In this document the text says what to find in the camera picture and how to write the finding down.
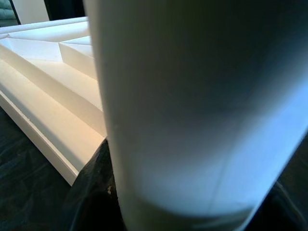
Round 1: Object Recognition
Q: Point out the black door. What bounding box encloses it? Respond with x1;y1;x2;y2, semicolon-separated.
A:
45;0;85;21

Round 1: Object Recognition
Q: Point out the black plastic table sheet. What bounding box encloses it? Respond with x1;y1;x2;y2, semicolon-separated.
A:
0;105;308;231

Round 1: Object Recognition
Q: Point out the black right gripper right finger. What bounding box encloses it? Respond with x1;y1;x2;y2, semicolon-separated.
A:
247;178;308;231

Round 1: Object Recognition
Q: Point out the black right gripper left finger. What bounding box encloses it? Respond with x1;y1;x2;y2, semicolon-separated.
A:
60;139;127;231

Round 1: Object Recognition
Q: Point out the white plastic table top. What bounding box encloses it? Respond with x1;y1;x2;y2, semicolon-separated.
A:
0;16;108;187

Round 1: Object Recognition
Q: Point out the white plastic table leg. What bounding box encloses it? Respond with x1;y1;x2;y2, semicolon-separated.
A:
83;0;308;231

